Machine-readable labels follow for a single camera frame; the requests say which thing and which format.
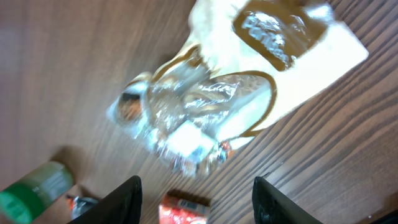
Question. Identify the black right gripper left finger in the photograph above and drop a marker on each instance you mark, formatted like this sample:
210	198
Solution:
121	206

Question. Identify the beige snack bag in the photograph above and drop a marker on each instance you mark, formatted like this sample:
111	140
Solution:
245	65

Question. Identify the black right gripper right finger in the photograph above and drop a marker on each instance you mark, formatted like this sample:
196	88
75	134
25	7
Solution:
271	206

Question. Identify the red tissue pack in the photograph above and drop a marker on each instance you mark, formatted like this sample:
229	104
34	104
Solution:
180	207

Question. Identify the red black snack pouch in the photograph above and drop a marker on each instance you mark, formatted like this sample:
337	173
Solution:
79	205

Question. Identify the green lid jar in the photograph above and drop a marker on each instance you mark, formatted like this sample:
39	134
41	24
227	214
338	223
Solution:
27	198

